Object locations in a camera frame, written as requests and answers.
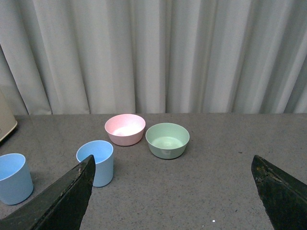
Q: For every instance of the green plastic bowl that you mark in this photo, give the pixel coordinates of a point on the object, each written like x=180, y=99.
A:
x=167, y=140

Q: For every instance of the pink plastic bowl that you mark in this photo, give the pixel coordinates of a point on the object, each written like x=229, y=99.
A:
x=125, y=129

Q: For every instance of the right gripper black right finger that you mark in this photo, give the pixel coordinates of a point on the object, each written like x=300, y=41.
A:
x=284, y=197

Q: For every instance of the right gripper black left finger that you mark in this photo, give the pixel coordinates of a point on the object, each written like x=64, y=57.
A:
x=61, y=206

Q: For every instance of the light blue plastic cup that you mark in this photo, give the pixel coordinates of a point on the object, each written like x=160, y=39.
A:
x=15, y=180

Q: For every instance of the cream white toaster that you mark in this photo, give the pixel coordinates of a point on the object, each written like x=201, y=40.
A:
x=7, y=120

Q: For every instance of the white pleated curtain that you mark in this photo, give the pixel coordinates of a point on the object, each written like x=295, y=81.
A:
x=153, y=56

